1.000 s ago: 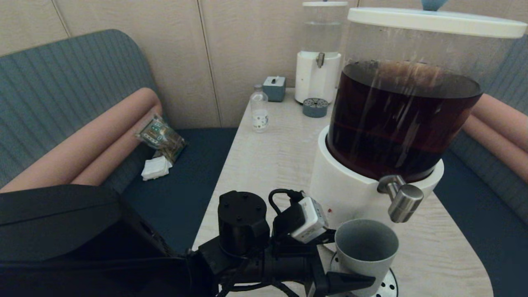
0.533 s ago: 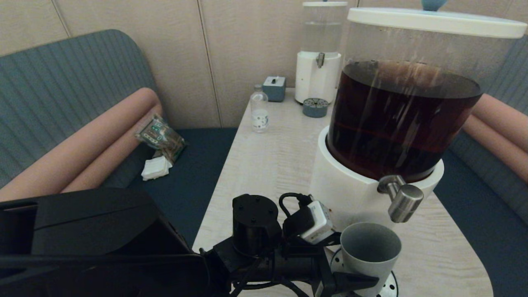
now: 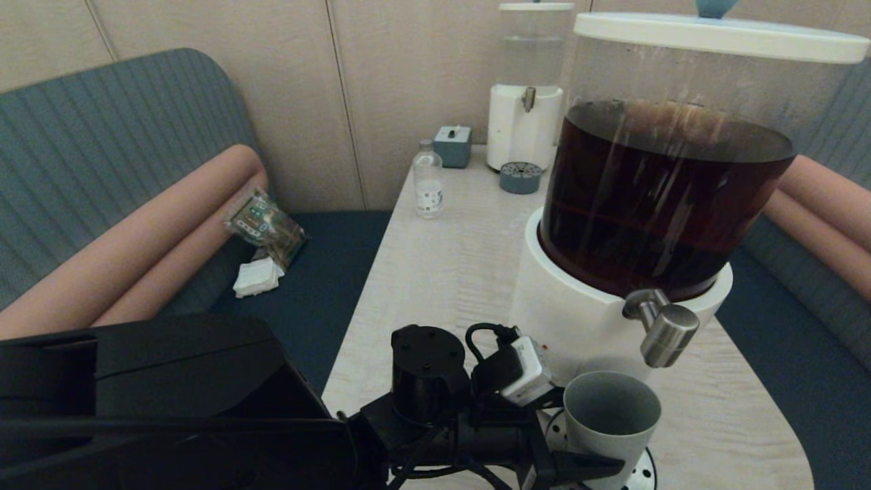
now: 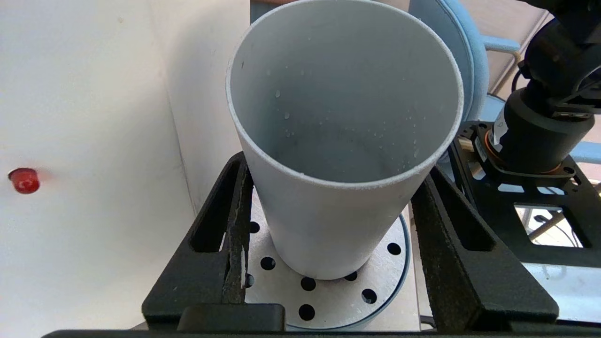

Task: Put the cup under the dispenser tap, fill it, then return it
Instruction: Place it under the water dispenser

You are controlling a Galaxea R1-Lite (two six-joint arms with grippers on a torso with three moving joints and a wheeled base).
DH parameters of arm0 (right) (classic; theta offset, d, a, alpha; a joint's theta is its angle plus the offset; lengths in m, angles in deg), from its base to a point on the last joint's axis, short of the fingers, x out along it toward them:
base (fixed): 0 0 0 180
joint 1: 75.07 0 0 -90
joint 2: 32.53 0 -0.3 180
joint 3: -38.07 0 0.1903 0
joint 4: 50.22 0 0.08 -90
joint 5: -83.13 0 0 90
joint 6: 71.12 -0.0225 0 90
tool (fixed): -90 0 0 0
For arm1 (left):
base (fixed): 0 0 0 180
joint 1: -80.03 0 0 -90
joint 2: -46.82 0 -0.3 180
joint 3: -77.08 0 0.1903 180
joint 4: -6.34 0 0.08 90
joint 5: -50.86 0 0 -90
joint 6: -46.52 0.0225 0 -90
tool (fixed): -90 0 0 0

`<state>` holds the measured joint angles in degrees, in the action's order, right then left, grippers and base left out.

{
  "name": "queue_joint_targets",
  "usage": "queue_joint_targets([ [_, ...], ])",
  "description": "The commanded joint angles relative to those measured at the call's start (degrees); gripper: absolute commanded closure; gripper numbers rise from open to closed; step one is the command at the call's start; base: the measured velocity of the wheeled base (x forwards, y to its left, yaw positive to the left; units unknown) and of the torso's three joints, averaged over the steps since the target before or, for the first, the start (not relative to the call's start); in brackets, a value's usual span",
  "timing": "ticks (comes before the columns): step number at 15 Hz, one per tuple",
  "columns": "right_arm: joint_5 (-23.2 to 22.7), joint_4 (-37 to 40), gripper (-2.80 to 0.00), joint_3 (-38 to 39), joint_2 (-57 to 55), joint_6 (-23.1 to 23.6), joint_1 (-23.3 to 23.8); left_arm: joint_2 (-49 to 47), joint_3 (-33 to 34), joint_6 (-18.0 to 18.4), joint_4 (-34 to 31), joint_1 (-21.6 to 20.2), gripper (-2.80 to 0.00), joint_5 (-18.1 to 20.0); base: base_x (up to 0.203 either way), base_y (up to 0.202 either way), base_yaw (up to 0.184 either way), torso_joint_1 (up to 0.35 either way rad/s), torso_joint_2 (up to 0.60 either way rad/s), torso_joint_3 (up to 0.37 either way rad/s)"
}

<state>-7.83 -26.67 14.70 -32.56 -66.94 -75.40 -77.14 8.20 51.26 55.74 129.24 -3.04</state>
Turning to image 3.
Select pink bolster cushion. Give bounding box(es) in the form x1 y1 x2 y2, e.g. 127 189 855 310
0 144 264 340
762 192 871 304
92 171 269 329
776 155 871 254

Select large tea dispenser white base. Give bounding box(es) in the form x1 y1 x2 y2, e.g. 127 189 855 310
507 27 871 385

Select black camera cable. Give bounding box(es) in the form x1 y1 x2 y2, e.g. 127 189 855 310
465 323 519 363

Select grey plastic cup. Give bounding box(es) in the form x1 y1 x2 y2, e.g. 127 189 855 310
563 371 662 490

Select clear snack packet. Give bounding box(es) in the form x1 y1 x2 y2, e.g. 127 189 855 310
223 189 307 267

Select large blue perforated drip tray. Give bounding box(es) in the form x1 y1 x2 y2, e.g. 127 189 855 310
538 408 658 490

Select small water dispenser white base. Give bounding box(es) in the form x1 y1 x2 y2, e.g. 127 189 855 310
487 8 574 173

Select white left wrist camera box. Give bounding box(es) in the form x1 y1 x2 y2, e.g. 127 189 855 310
500 336 555 407

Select blue-grey small box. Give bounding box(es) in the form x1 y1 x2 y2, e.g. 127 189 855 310
433 125 472 169

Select clear plastic bottle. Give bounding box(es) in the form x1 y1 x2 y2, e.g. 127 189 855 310
412 140 444 220

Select large silver dispenser tap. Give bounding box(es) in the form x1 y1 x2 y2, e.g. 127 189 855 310
623 289 701 369

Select white folded napkins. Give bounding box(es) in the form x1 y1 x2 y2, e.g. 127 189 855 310
233 257 285 298

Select large white dispenser lid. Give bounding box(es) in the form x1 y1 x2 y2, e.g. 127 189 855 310
574 0 871 66

